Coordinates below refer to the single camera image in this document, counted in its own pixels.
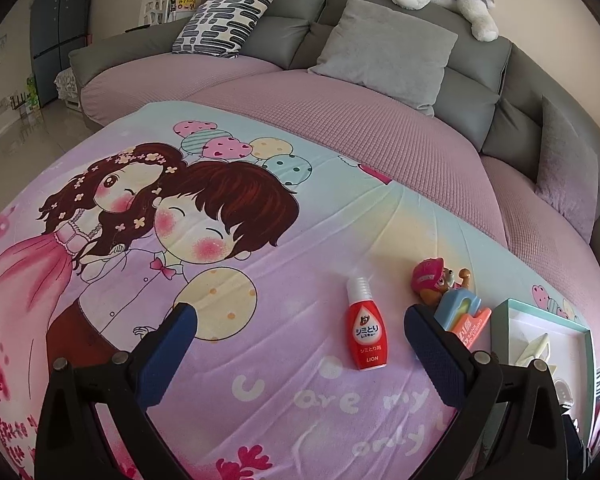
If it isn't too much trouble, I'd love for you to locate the black white patterned pillow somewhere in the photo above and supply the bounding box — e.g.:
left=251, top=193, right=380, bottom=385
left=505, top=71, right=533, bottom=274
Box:
left=171, top=0, right=279, bottom=58

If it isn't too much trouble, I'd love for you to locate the blue cabinet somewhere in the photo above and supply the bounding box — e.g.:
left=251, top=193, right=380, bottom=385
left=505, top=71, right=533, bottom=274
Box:
left=30, top=0, right=92, bottom=108

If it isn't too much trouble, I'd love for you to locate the pink quilted sofa cover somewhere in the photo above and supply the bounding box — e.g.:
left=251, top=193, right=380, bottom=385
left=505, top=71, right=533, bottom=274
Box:
left=80, top=52, right=600, bottom=321

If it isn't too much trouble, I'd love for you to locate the red bottle with white cap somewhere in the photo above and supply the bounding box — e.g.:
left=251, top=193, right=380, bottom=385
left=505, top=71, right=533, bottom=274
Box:
left=346, top=276, right=388, bottom=372

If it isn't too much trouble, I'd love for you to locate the green box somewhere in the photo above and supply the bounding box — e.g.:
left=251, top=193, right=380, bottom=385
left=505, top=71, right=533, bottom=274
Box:
left=24, top=75, right=42, bottom=110

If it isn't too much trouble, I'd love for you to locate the blue orange plastic toy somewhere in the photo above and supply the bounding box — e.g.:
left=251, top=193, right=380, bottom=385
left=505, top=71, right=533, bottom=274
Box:
left=434, top=290, right=492, bottom=351

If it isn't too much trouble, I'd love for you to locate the grey pillow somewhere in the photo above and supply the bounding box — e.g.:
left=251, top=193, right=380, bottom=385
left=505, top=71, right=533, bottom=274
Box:
left=307, top=0, right=458, bottom=111

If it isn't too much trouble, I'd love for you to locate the lilac fuzzy pillow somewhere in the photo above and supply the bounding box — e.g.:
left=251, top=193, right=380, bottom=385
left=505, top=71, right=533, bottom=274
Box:
left=535, top=95, right=600, bottom=243

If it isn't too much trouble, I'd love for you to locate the white plastic toy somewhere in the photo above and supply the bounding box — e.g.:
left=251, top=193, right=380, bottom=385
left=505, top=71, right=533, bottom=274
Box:
left=552, top=377, right=576, bottom=413

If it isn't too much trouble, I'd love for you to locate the grey sofa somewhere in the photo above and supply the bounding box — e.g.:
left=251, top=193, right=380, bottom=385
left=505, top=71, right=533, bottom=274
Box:
left=69, top=0, right=600, bottom=261

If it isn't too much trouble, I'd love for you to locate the cream plastic piece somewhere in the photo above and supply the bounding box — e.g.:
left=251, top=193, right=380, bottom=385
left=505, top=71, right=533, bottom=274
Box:
left=515, top=334, right=553, bottom=367

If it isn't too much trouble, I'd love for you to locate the printed cartoon blanket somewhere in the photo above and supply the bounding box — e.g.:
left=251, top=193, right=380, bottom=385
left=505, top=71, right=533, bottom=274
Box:
left=0, top=101, right=593, bottom=480

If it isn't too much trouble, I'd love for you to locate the white letter decoration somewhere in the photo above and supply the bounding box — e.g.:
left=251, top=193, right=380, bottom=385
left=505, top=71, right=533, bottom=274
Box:
left=139, top=0, right=173, bottom=26

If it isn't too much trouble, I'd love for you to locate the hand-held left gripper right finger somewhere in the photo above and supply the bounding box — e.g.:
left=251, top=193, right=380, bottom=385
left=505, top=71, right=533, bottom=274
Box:
left=404, top=305, right=568, bottom=480

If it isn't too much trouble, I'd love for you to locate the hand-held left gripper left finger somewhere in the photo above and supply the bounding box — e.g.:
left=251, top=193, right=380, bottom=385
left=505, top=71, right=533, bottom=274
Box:
left=34, top=302, right=199, bottom=480

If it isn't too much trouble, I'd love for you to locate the white lace cloth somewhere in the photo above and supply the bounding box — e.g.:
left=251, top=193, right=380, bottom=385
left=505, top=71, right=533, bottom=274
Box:
left=55, top=67, right=83, bottom=108

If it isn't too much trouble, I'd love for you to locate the teal cardboard box tray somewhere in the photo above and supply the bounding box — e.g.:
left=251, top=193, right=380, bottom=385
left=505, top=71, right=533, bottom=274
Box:
left=492, top=298, right=595, bottom=441

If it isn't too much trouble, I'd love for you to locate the pink helmet toy dog figure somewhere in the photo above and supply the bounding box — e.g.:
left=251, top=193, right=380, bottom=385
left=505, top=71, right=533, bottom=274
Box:
left=412, top=257, right=473, bottom=308

